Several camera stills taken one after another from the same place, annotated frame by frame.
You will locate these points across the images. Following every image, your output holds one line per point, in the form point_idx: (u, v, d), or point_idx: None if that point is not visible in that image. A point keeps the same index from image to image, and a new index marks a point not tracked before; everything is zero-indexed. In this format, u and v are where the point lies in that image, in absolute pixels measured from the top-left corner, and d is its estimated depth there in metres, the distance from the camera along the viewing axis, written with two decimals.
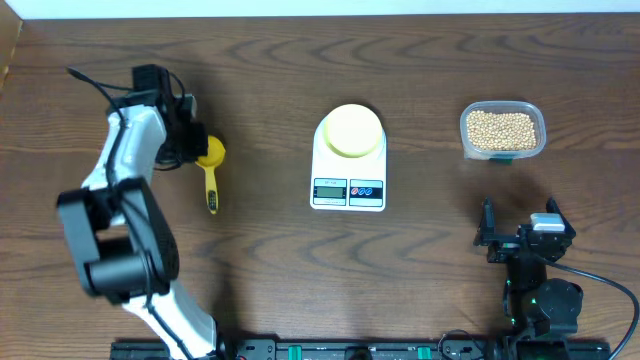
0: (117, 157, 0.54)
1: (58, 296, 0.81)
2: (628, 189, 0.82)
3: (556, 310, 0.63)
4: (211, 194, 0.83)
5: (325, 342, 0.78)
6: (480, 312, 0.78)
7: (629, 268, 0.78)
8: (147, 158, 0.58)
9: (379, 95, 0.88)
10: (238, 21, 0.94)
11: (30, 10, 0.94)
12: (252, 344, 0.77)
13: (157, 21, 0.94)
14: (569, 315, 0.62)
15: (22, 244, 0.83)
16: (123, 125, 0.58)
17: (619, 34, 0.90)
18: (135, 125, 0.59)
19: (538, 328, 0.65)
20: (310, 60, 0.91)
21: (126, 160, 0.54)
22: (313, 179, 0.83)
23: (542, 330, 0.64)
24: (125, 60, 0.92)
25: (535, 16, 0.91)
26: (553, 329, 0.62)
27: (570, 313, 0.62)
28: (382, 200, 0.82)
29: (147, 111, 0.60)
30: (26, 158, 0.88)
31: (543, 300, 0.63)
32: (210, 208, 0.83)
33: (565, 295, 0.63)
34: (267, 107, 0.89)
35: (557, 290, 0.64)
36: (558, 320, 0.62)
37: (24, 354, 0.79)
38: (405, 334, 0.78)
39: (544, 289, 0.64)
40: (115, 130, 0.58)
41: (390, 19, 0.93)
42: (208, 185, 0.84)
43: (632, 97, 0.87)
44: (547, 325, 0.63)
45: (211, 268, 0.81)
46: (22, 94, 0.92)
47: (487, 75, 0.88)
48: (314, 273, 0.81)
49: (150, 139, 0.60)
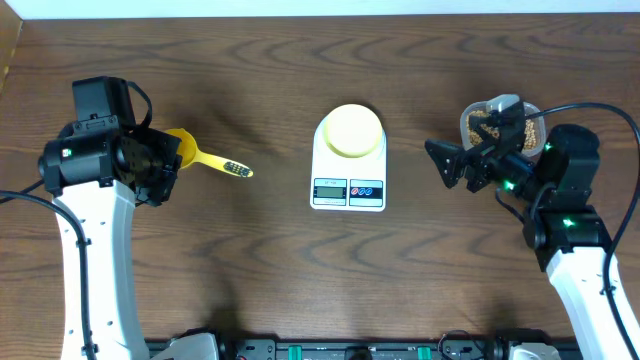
0: (90, 317, 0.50)
1: (58, 296, 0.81)
2: (629, 189, 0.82)
3: (572, 143, 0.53)
4: (229, 166, 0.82)
5: (325, 342, 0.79)
6: (480, 312, 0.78)
7: (629, 269, 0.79)
8: (121, 265, 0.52)
9: (379, 95, 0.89)
10: (239, 21, 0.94)
11: (30, 10, 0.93)
12: (252, 344, 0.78)
13: (157, 21, 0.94)
14: (588, 150, 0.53)
15: (23, 244, 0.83)
16: (83, 247, 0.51)
17: (620, 34, 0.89)
18: (97, 235, 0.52)
19: (557, 176, 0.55)
20: (311, 60, 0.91)
21: (102, 322, 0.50)
22: (313, 179, 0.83)
23: (563, 176, 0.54)
24: (126, 60, 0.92)
25: (536, 16, 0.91)
26: (573, 163, 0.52)
27: (589, 145, 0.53)
28: (382, 200, 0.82)
29: (108, 216, 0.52)
30: (26, 158, 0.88)
31: (555, 139, 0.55)
32: (248, 171, 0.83)
33: (579, 132, 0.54)
34: (267, 107, 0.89)
35: (569, 129, 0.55)
36: (579, 153, 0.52)
37: (25, 353, 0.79)
38: (405, 334, 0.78)
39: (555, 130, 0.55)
40: (76, 252, 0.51)
41: (390, 19, 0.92)
42: (218, 161, 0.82)
43: (631, 97, 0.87)
44: (564, 164, 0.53)
45: (212, 269, 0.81)
46: (22, 94, 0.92)
47: (487, 75, 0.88)
48: (314, 273, 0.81)
49: (118, 238, 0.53)
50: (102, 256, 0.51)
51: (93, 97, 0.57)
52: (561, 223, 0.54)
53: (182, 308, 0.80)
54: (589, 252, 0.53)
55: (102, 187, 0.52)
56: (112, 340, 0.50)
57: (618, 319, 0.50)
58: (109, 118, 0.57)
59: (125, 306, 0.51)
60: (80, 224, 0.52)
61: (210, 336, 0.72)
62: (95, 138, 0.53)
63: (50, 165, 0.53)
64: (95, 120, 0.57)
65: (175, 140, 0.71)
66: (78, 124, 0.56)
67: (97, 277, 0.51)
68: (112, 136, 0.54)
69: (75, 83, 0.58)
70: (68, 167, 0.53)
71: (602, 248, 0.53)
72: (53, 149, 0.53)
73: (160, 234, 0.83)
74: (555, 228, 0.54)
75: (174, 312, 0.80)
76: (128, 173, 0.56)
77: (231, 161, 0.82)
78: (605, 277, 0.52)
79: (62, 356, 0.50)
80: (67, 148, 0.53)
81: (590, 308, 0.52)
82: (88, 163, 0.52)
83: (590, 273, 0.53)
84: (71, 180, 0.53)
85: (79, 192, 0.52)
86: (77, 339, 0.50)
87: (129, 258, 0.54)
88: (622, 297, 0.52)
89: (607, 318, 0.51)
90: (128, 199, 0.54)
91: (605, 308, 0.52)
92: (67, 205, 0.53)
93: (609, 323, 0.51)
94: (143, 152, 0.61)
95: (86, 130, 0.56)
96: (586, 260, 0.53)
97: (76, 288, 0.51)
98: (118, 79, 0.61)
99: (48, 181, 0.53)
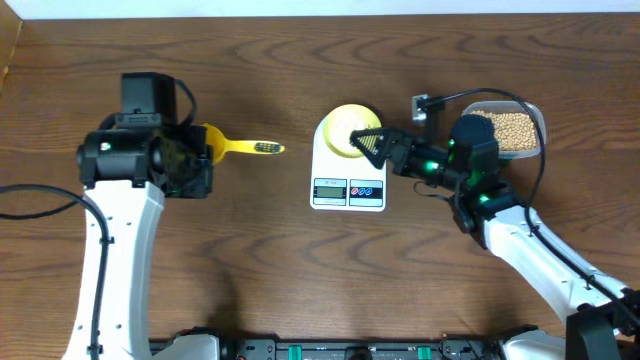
0: (100, 317, 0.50)
1: (58, 296, 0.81)
2: (627, 189, 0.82)
3: (472, 137, 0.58)
4: (261, 147, 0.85)
5: (325, 342, 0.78)
6: (481, 312, 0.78)
7: (630, 269, 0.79)
8: (140, 267, 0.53)
9: (379, 95, 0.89)
10: (238, 20, 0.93)
11: (30, 10, 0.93)
12: (252, 344, 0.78)
13: (157, 21, 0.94)
14: (486, 137, 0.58)
15: (22, 244, 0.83)
16: (106, 245, 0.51)
17: (620, 34, 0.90)
18: (122, 236, 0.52)
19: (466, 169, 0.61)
20: (310, 60, 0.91)
21: (111, 322, 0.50)
22: (313, 179, 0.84)
23: (474, 167, 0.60)
24: (126, 61, 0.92)
25: (536, 16, 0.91)
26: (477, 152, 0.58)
27: (486, 132, 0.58)
28: (381, 200, 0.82)
29: (134, 218, 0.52)
30: (26, 158, 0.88)
31: (455, 135, 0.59)
32: (277, 147, 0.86)
33: (476, 122, 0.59)
34: (267, 107, 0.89)
35: (467, 122, 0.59)
36: (479, 143, 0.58)
37: (25, 353, 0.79)
38: (406, 334, 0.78)
39: (455, 125, 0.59)
40: (98, 248, 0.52)
41: (390, 19, 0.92)
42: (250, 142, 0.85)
43: (631, 97, 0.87)
44: (470, 156, 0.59)
45: (212, 268, 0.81)
46: (22, 94, 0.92)
47: (487, 75, 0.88)
48: (315, 273, 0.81)
49: (142, 240, 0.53)
50: (123, 255, 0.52)
51: (140, 90, 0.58)
52: (479, 202, 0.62)
53: (182, 308, 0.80)
54: (509, 210, 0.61)
55: (134, 187, 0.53)
56: (118, 342, 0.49)
57: (556, 253, 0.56)
58: (152, 115, 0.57)
59: (135, 307, 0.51)
60: (105, 221, 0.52)
61: (210, 338, 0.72)
62: (135, 137, 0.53)
63: (88, 157, 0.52)
64: (138, 114, 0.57)
65: (203, 131, 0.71)
66: (121, 117, 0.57)
67: (115, 275, 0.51)
68: (150, 137, 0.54)
69: (122, 76, 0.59)
70: (106, 161, 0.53)
71: (519, 206, 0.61)
72: (94, 142, 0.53)
73: (160, 234, 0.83)
74: (476, 209, 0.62)
75: (173, 312, 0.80)
76: (162, 174, 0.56)
77: (260, 142, 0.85)
78: (528, 222, 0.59)
79: (66, 352, 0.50)
80: (106, 143, 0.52)
81: (529, 254, 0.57)
82: (124, 161, 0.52)
83: (515, 223, 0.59)
84: (106, 174, 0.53)
85: (109, 189, 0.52)
86: (82, 336, 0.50)
87: (148, 259, 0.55)
88: (547, 233, 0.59)
89: (546, 256, 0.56)
90: (157, 201, 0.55)
91: (540, 247, 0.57)
92: (95, 200, 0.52)
93: (549, 259, 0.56)
94: (179, 149, 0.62)
95: (129, 123, 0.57)
96: (508, 214, 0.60)
97: (91, 283, 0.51)
98: (163, 75, 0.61)
99: (84, 172, 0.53)
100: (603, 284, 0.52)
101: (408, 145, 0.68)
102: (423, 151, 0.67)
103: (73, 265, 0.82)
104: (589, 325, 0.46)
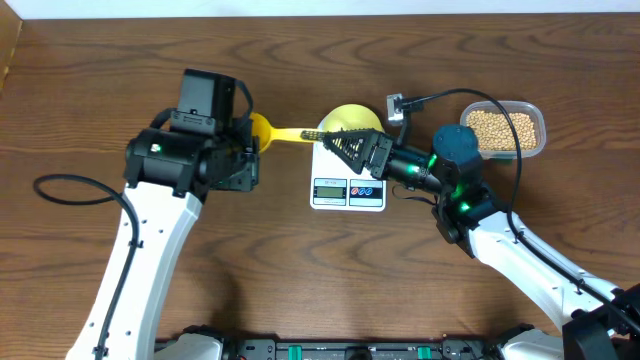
0: (112, 319, 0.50)
1: (58, 296, 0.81)
2: (627, 189, 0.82)
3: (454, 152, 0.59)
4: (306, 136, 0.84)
5: (325, 342, 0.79)
6: (480, 312, 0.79)
7: (629, 269, 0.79)
8: (160, 277, 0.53)
9: (380, 95, 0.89)
10: (238, 20, 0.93)
11: (30, 10, 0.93)
12: (252, 344, 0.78)
13: (157, 20, 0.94)
14: (468, 152, 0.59)
15: (22, 244, 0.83)
16: (135, 248, 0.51)
17: (620, 34, 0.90)
18: (151, 244, 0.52)
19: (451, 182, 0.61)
20: (310, 60, 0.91)
21: (123, 327, 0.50)
22: (313, 179, 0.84)
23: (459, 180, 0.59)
24: (126, 61, 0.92)
25: (536, 16, 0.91)
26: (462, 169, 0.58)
27: (468, 148, 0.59)
28: (381, 200, 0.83)
29: (167, 226, 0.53)
30: (26, 158, 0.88)
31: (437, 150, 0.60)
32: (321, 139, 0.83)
33: (457, 136, 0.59)
34: (268, 107, 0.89)
35: (448, 136, 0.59)
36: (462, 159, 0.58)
37: (25, 353, 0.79)
38: (405, 334, 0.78)
39: (437, 140, 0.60)
40: (125, 250, 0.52)
41: (390, 19, 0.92)
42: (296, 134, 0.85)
43: (631, 97, 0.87)
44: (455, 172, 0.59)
45: (212, 268, 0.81)
46: (22, 94, 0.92)
47: (487, 75, 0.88)
48: (316, 273, 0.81)
49: (169, 250, 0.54)
50: (147, 261, 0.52)
51: (200, 93, 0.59)
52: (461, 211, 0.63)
53: (182, 308, 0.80)
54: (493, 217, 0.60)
55: (175, 196, 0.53)
56: (125, 350, 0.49)
57: (545, 260, 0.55)
58: (206, 120, 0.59)
59: (148, 316, 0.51)
60: (139, 224, 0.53)
61: (210, 341, 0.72)
62: (187, 145, 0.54)
63: (137, 154, 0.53)
64: (193, 115, 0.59)
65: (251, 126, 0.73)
66: (176, 115, 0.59)
67: (135, 280, 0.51)
68: (200, 148, 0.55)
69: (187, 72, 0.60)
70: (154, 162, 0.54)
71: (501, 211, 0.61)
72: (146, 140, 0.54)
73: None
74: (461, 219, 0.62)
75: (173, 312, 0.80)
76: (203, 184, 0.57)
77: (307, 131, 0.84)
78: (513, 230, 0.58)
79: (73, 347, 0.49)
80: (157, 144, 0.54)
81: (517, 261, 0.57)
82: (171, 166, 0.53)
83: (500, 229, 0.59)
84: (149, 174, 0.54)
85: (147, 194, 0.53)
86: (91, 334, 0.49)
87: (170, 269, 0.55)
88: (532, 237, 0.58)
89: (537, 263, 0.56)
90: (193, 212, 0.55)
91: (526, 254, 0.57)
92: (133, 202, 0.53)
93: (538, 266, 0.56)
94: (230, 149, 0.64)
95: (183, 122, 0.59)
96: (492, 222, 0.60)
97: (112, 283, 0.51)
98: (228, 77, 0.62)
99: (129, 169, 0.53)
100: (593, 286, 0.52)
101: (388, 148, 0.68)
102: (402, 154, 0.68)
103: (73, 265, 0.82)
104: (585, 333, 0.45)
